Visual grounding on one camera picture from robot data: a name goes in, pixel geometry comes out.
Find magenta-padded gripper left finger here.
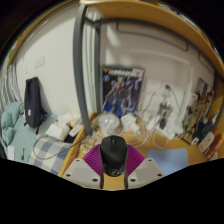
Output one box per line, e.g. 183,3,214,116
61,143,105,190

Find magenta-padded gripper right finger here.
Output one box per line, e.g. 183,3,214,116
123,145,166,190

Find black computer mouse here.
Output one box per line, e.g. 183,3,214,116
99,134,129,178

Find blue mouse pad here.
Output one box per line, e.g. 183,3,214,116
146,148,191,177

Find blue checkered bedsheet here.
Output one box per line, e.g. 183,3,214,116
28,134,73,176

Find white power strip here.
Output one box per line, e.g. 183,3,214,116
154,124,184,140

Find white paper box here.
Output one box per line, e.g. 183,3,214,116
44,113,81,141

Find small white charger block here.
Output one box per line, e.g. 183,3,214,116
120,112,141,134

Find clear plastic lidded cup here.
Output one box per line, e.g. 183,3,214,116
97,112,121,136

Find teal bedding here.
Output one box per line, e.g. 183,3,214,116
0,101,34,158

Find black backpack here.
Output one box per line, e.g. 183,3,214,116
23,77,48,129

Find blue robot model kit box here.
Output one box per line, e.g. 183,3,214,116
100,64,146,119

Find black cable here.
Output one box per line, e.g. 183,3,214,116
32,133,84,161

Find white wall socket plates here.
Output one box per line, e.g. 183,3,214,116
144,78,174,98

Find wooden shelf unit grey frame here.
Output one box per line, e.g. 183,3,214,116
72,0,224,136

